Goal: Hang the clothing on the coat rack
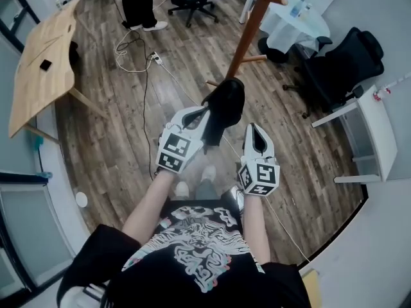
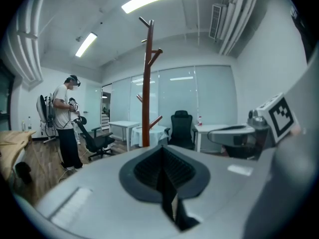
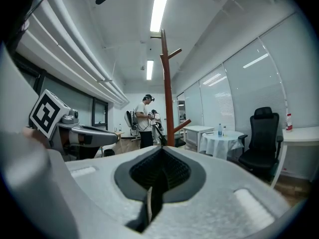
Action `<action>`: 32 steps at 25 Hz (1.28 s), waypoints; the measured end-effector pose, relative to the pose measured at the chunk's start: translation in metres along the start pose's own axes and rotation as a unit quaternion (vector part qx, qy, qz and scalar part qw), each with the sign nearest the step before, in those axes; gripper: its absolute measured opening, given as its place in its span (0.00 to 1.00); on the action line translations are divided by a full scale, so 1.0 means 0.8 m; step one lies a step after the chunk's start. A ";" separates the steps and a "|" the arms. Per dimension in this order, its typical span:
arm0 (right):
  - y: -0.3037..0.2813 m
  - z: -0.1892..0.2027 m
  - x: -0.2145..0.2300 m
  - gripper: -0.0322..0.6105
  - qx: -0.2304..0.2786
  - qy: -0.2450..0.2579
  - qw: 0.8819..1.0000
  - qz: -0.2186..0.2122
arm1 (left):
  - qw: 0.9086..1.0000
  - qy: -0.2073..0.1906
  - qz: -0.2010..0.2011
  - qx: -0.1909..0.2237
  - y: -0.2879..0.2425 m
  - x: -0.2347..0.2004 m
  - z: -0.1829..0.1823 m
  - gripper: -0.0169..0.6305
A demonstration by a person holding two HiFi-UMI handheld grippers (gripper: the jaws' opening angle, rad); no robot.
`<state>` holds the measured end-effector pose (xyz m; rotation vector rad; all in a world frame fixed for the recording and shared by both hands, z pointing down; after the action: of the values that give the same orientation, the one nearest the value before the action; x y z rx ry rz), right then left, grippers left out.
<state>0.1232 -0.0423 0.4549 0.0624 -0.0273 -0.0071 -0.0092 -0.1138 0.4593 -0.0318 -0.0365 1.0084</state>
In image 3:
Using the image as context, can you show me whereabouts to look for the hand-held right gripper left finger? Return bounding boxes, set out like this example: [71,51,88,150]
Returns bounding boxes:
[64,145,165,232]

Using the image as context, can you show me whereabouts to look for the black mesh office chair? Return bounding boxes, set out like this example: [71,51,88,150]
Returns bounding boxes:
[237,106,285,182]

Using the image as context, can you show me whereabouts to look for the person's left forearm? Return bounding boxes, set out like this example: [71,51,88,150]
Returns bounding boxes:
[22,127,51,149]

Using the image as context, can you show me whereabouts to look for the long ceiling light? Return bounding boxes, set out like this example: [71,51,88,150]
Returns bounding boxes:
[150,0,173,32]
[146,59,155,81]

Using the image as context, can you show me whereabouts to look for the wooden coat stand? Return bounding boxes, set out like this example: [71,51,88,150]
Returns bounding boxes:
[150,28,192,147]

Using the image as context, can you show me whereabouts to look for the plain white desk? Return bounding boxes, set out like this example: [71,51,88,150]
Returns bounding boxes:
[182,125,216,152]

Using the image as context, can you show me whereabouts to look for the white desk with red bottles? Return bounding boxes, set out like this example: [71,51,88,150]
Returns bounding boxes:
[270,125,319,189]

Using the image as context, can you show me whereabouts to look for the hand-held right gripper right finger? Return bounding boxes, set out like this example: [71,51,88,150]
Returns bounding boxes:
[149,145,304,239]

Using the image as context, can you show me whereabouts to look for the round table with white cloth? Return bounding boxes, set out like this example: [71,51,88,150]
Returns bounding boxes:
[198,130,245,161]

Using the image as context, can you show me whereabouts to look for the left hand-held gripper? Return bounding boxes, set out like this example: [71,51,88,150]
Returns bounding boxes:
[28,89,120,159]

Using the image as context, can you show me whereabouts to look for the light wooden table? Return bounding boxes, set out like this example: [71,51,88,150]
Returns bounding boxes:
[94,130,126,159]

